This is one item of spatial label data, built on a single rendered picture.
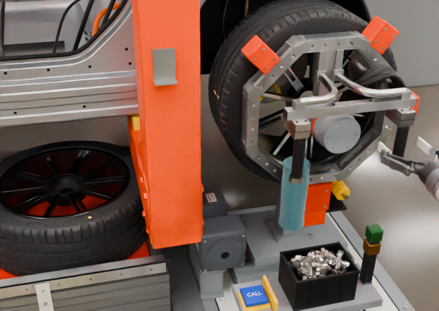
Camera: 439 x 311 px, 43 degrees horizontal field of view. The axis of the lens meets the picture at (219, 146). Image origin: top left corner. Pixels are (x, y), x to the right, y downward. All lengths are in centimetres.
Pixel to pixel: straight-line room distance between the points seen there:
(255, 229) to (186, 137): 87
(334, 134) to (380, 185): 144
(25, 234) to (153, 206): 51
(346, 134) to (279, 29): 39
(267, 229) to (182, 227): 68
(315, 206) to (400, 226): 90
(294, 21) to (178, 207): 70
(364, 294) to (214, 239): 57
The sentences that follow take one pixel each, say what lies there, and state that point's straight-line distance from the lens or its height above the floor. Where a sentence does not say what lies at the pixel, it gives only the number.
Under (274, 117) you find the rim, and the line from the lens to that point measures 195.
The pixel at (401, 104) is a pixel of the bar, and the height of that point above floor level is 96.
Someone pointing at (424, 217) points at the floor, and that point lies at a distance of 300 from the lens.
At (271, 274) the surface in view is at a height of 16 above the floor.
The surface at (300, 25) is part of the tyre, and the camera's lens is 183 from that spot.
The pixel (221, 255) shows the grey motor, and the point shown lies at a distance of 207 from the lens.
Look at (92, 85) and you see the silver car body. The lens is 205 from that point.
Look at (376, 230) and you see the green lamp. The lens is 171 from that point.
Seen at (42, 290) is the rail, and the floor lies 36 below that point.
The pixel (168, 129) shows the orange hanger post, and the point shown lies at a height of 94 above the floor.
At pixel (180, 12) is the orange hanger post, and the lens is 145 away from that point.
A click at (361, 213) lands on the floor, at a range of 293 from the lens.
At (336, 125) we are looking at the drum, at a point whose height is 89.
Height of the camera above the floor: 167
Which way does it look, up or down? 29 degrees down
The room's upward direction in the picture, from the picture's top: 1 degrees clockwise
